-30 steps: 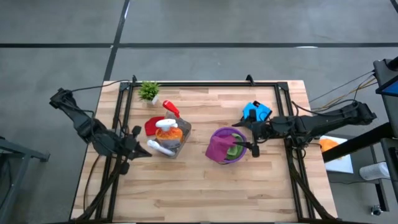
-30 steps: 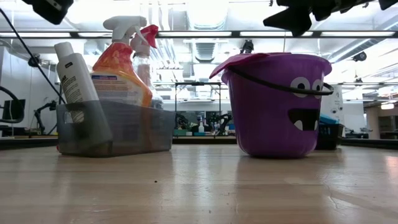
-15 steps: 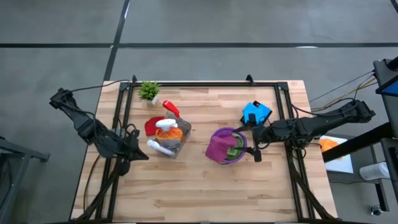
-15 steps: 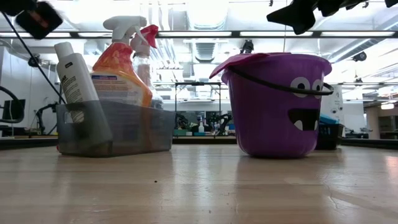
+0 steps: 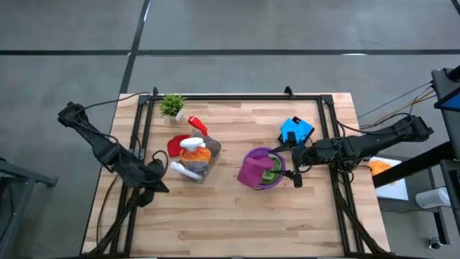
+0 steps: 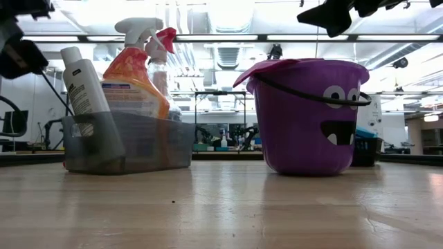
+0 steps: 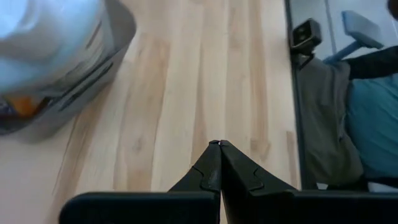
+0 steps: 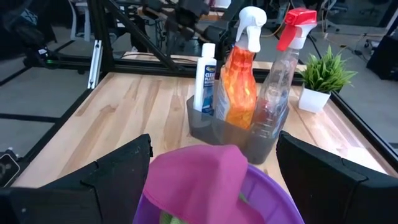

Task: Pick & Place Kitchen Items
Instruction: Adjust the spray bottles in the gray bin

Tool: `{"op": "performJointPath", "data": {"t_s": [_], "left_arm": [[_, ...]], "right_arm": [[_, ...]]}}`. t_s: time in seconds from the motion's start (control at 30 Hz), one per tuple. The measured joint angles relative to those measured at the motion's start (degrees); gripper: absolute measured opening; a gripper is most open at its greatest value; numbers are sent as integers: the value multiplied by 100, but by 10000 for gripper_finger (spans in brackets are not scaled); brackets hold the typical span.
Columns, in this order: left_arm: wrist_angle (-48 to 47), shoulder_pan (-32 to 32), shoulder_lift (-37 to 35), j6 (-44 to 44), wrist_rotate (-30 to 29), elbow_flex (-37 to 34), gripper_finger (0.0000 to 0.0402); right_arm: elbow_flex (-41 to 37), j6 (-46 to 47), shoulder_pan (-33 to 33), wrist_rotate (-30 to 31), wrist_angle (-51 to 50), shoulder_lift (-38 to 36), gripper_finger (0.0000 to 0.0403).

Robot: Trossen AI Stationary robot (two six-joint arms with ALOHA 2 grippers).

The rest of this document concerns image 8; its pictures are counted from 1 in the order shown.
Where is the black aluminium table frame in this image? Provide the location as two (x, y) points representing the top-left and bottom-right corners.
(0, 0), (398, 187)

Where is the white labelled plastic bottle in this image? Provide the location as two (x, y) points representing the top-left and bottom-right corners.
(193, 42), (218, 115)

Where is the purple plastic bucket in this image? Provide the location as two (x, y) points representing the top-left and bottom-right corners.
(132, 164), (305, 224)

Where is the purple cloth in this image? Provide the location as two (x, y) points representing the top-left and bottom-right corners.
(142, 144), (265, 224)

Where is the silver aluminium bar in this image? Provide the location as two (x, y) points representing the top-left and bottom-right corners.
(88, 39), (103, 90)

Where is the black equipment case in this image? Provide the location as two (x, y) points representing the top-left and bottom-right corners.
(366, 34), (398, 82)

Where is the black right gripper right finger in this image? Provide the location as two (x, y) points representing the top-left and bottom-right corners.
(275, 130), (389, 224)

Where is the black device with green light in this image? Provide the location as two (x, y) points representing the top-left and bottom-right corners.
(0, 0), (60, 71)

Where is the small potted green plant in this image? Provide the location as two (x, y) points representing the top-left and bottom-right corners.
(297, 45), (358, 113)

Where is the grey office chair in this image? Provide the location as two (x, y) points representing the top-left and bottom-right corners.
(68, 0), (93, 43)

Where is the clear grey plastic bin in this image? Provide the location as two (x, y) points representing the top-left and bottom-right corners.
(186, 95), (290, 165)

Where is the clear spray bottle red trigger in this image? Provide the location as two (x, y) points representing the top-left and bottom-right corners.
(251, 7), (318, 139)

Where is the orange spray bottle white trigger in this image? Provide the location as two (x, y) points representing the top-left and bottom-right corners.
(214, 6), (267, 130)

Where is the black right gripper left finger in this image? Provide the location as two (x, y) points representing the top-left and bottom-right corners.
(42, 134), (153, 224)

